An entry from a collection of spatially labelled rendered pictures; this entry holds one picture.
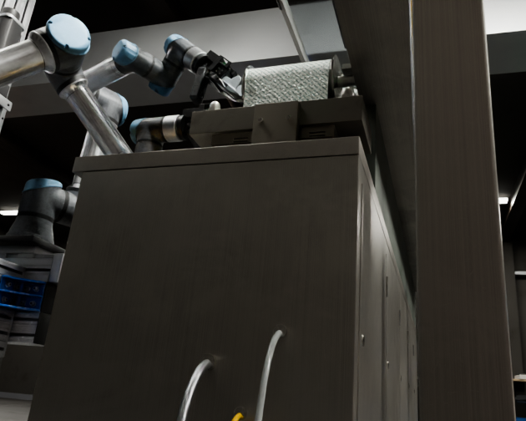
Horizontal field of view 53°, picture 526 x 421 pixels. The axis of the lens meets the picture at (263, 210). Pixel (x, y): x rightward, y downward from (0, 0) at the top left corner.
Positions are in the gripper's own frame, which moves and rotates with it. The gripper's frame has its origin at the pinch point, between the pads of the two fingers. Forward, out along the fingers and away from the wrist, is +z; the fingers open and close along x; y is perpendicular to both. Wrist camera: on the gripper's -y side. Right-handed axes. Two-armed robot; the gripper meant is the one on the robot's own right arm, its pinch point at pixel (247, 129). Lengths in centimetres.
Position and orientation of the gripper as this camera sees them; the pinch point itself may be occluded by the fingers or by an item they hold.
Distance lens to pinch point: 143.0
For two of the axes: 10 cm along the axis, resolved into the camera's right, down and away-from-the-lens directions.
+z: 9.5, -0.3, -3.1
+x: 3.0, 3.6, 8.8
